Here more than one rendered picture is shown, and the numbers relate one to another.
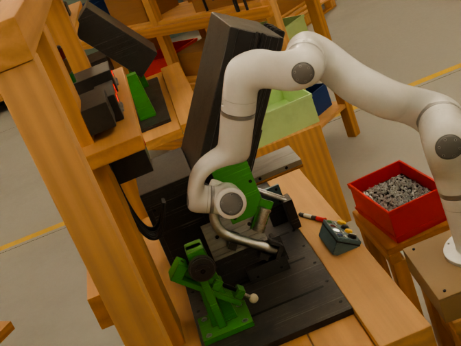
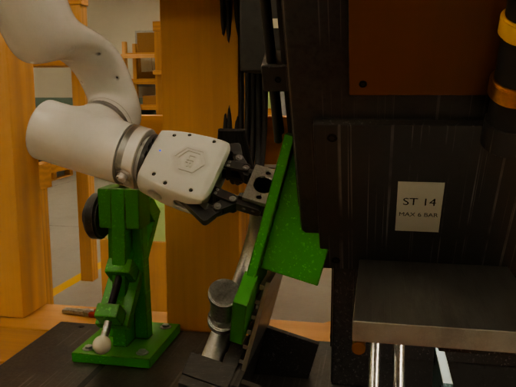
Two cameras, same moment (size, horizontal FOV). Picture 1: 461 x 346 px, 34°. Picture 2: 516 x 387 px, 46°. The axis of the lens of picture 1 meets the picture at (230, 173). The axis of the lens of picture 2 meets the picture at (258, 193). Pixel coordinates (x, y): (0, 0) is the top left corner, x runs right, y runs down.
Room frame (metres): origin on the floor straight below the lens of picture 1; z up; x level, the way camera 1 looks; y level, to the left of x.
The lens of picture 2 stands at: (2.34, -0.72, 1.32)
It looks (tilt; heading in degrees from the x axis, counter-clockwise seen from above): 9 degrees down; 104
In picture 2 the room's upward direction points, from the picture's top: straight up
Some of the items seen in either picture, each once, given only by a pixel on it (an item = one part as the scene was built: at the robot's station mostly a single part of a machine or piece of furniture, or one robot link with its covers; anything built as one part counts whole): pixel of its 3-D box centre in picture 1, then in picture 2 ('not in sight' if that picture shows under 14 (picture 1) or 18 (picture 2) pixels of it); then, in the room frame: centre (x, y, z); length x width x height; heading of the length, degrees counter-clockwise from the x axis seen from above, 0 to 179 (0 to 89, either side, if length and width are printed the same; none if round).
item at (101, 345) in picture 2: (247, 296); (105, 332); (1.90, 0.08, 0.96); 0.06 x 0.03 x 0.06; 93
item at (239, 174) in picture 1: (234, 182); (299, 215); (2.21, 0.00, 1.17); 0.13 x 0.12 x 0.20; 3
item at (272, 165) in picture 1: (242, 178); (431, 276); (2.36, -0.03, 1.11); 0.39 x 0.16 x 0.03; 93
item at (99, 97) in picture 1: (98, 112); not in sight; (1.98, 0.27, 1.59); 0.15 x 0.07 x 0.07; 3
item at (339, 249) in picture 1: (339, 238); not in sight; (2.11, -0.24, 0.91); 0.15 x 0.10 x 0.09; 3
